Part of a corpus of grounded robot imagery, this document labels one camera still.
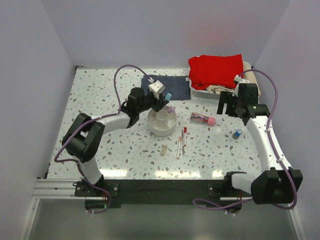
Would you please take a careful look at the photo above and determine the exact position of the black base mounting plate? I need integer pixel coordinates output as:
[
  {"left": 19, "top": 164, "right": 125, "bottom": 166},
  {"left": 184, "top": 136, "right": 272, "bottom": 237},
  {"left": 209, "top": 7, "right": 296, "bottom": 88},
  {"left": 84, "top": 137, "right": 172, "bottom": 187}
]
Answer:
[{"left": 73, "top": 179, "right": 250, "bottom": 210}]

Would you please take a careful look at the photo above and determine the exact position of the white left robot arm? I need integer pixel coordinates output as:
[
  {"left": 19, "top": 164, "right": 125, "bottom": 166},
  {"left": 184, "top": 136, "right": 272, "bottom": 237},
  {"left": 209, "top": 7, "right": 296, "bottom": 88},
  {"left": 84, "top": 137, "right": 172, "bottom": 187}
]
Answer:
[{"left": 54, "top": 87, "right": 169, "bottom": 196}]

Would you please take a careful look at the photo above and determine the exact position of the beige eraser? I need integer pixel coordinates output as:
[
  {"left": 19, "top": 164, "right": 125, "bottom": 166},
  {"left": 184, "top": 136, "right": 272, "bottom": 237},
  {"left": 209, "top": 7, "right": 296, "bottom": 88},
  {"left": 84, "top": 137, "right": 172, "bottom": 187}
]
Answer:
[{"left": 160, "top": 145, "right": 168, "bottom": 157}]

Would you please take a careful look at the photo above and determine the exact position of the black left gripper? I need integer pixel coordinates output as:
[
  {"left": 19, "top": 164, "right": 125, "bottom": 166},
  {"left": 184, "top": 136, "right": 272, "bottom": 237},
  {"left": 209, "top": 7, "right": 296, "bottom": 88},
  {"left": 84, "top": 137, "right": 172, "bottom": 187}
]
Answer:
[{"left": 136, "top": 91, "right": 168, "bottom": 114}]

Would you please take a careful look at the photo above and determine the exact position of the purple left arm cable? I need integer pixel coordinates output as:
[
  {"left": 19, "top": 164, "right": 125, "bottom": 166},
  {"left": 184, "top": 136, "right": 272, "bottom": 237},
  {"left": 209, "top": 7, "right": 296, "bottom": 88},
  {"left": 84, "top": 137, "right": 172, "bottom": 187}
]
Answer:
[{"left": 53, "top": 64, "right": 155, "bottom": 215}]

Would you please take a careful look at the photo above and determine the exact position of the pink glue stick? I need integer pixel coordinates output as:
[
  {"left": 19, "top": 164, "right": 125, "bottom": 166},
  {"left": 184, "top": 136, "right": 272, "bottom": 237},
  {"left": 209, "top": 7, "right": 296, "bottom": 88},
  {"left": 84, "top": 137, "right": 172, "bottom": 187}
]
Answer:
[{"left": 167, "top": 107, "right": 176, "bottom": 113}]

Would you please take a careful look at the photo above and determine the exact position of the white plastic basket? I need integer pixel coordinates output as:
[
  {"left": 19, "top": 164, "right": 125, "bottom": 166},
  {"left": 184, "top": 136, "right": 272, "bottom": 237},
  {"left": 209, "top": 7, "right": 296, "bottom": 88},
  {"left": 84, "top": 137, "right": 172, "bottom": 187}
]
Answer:
[{"left": 190, "top": 60, "right": 253, "bottom": 100}]

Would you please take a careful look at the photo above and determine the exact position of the dark blue folded cloth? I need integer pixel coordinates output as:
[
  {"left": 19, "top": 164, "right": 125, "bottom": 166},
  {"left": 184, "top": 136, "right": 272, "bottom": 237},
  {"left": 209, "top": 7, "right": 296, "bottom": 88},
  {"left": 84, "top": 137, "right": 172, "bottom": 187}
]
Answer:
[{"left": 149, "top": 75, "right": 191, "bottom": 101}]

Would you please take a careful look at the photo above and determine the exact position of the white round divided organizer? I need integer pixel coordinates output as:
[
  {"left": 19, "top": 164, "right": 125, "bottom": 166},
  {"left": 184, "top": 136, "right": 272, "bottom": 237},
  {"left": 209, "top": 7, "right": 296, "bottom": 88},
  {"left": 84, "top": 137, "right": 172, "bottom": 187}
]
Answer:
[{"left": 147, "top": 106, "right": 178, "bottom": 137}]

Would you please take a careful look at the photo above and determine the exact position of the red folded cloth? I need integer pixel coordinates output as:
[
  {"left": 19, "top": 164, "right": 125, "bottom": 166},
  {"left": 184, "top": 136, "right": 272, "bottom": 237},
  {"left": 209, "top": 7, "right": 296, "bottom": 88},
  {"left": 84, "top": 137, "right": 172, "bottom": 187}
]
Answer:
[{"left": 188, "top": 54, "right": 244, "bottom": 90}]

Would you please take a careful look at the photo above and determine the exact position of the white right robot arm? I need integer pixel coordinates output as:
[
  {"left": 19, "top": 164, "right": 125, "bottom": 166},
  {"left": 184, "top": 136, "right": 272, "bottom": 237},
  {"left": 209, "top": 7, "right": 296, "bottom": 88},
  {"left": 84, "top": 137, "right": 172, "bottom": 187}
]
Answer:
[{"left": 217, "top": 80, "right": 303, "bottom": 207}]

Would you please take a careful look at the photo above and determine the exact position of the grey thin pen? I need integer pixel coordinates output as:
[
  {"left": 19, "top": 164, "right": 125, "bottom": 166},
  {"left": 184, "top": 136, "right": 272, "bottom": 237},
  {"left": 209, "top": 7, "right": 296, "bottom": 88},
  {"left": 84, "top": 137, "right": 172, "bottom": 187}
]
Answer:
[{"left": 181, "top": 128, "right": 185, "bottom": 156}]

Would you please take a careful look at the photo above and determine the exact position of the pink clear pencil case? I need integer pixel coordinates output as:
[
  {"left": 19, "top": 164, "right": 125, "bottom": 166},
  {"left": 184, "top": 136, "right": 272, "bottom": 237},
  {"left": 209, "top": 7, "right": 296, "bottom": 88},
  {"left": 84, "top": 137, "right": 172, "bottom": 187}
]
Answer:
[{"left": 190, "top": 112, "right": 216, "bottom": 126}]

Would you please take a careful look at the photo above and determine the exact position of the white thin pen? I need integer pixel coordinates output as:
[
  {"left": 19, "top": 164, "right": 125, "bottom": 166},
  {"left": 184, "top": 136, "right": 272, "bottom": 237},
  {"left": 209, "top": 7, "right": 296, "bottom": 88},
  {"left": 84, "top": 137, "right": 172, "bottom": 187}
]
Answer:
[{"left": 143, "top": 132, "right": 152, "bottom": 152}]

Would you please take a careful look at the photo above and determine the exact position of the beige folded cloth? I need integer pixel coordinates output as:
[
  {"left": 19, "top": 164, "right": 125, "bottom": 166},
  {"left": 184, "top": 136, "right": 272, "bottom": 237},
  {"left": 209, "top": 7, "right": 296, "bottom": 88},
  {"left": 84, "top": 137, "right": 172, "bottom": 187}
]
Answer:
[{"left": 206, "top": 61, "right": 261, "bottom": 97}]

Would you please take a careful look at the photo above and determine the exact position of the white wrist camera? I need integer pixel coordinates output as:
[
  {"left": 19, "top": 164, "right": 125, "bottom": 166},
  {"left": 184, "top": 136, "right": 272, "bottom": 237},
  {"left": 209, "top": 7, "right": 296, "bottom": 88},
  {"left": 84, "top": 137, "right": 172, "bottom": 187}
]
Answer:
[
  {"left": 232, "top": 75, "right": 250, "bottom": 97},
  {"left": 148, "top": 80, "right": 165, "bottom": 99}
]

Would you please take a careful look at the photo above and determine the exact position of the orange white pen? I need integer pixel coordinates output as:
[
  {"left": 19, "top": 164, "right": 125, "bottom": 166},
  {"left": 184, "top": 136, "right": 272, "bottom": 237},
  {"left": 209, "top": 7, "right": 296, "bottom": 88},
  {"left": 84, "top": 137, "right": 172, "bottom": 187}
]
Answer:
[{"left": 176, "top": 136, "right": 182, "bottom": 160}]

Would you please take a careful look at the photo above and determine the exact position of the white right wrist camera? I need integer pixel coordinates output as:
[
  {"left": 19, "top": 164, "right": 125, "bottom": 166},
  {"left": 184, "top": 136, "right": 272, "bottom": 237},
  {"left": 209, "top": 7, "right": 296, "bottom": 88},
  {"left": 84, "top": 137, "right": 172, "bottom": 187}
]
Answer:
[{"left": 232, "top": 75, "right": 250, "bottom": 97}]

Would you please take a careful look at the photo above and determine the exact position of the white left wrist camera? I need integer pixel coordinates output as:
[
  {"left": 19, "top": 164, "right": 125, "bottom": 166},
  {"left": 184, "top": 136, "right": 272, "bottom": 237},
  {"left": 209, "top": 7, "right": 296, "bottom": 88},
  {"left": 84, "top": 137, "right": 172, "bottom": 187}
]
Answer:
[{"left": 148, "top": 80, "right": 165, "bottom": 99}]

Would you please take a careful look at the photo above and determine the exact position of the blue capped clear tube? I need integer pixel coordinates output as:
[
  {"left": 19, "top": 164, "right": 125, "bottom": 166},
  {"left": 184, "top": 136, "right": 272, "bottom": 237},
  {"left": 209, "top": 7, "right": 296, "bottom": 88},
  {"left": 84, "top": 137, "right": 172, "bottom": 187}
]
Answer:
[{"left": 164, "top": 93, "right": 172, "bottom": 101}]

